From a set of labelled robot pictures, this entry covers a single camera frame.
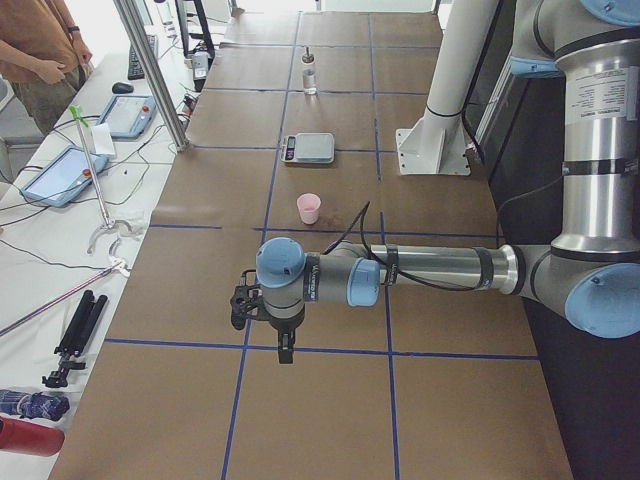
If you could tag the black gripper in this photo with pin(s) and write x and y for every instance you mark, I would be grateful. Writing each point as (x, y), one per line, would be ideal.
(283, 327)

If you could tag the pink plastic cup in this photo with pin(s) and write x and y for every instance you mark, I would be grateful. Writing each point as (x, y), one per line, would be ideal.
(308, 205)

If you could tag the glass sauce bottle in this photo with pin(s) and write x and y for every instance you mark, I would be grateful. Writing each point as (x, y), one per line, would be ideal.
(308, 72)

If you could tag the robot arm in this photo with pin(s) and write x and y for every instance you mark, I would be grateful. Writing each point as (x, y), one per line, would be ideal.
(589, 273)

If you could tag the silver kitchen scale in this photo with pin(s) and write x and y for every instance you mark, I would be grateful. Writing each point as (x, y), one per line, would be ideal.
(308, 148)

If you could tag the pink thin rod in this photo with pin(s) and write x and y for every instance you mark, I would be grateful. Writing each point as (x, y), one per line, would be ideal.
(118, 264)

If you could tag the black folded tripod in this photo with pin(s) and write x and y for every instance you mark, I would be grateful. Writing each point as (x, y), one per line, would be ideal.
(75, 339)

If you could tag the far blue teach pendant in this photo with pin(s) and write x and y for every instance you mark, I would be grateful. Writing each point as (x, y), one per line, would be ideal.
(127, 116)

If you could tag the blue teach pendant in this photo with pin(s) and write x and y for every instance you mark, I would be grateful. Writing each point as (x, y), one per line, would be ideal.
(61, 181)
(127, 116)

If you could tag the white paper sheet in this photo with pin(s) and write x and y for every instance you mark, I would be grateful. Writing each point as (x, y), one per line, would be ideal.
(102, 143)

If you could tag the near blue teach pendant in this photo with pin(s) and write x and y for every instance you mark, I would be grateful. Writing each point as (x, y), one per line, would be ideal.
(61, 181)

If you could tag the red water bottle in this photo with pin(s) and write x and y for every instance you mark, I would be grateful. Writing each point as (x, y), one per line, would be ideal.
(18, 436)

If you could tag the black computer mouse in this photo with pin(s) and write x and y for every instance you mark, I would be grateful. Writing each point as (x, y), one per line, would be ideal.
(122, 88)

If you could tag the black keyboard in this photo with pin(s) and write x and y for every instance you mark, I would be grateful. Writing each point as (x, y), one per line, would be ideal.
(135, 69)

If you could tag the person in brown shirt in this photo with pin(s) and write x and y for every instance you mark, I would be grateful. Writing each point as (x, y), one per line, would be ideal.
(44, 57)

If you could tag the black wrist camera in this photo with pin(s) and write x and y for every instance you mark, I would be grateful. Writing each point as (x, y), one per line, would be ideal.
(246, 302)

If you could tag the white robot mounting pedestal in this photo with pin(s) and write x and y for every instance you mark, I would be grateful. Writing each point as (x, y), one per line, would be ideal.
(435, 145)

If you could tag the aluminium frame post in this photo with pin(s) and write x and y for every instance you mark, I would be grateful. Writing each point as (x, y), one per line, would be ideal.
(134, 28)

